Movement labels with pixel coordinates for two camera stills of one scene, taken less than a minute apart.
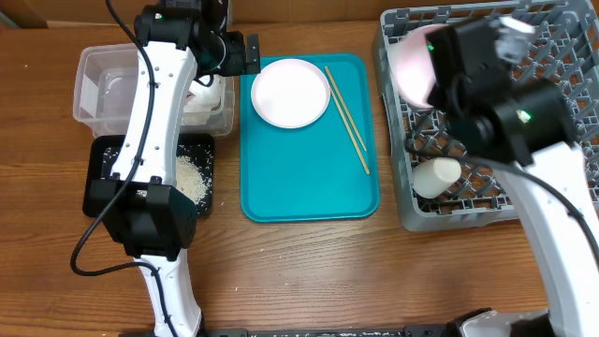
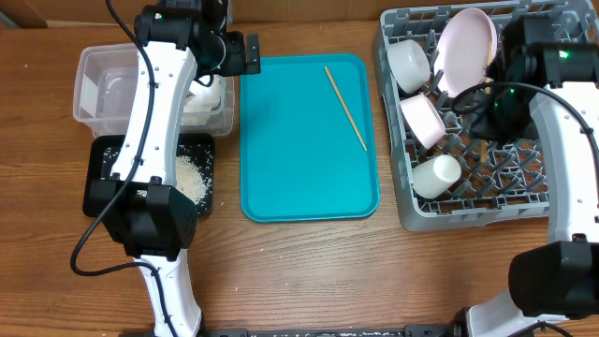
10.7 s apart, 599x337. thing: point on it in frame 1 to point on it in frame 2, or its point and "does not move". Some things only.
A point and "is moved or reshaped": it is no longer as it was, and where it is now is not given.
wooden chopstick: (344, 106) does not move
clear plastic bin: (105, 84) does not move
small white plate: (413, 66) to (423, 119)
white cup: (431, 177) does not move
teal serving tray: (314, 173) does not move
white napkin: (200, 101) does not move
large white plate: (290, 94) is moved or reshaped
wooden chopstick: (350, 131) is moved or reshaped
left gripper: (238, 64) does not move
